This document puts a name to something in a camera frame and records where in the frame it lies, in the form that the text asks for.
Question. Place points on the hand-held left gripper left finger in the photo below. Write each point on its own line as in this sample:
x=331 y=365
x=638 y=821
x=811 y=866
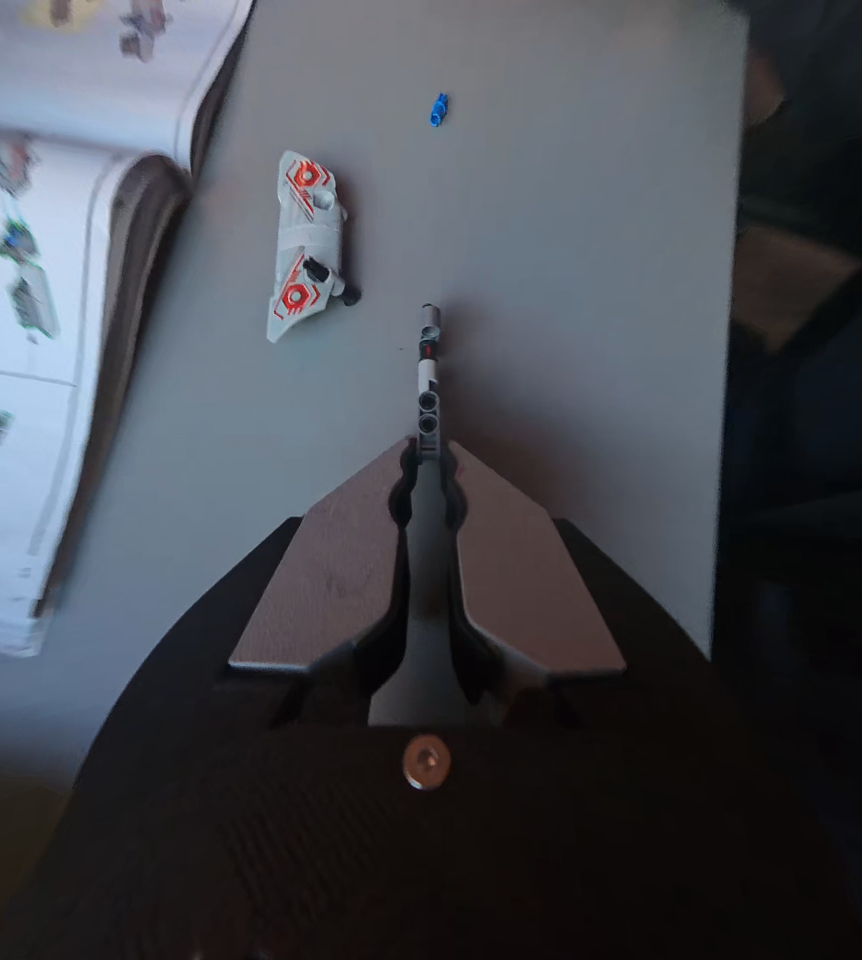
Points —
x=326 y=570

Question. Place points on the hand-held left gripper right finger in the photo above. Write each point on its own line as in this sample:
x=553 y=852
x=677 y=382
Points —
x=521 y=577

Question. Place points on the grey lego beam axle assembly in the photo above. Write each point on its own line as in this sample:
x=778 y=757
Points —
x=429 y=405

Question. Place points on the lego instruction booklet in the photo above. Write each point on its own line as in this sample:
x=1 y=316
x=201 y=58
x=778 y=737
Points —
x=18 y=450

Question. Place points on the white red-printed lego panel assembly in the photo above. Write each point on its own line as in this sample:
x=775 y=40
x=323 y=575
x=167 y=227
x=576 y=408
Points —
x=303 y=240

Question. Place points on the blue lego pin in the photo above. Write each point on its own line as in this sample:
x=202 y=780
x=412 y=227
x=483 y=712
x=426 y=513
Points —
x=438 y=109

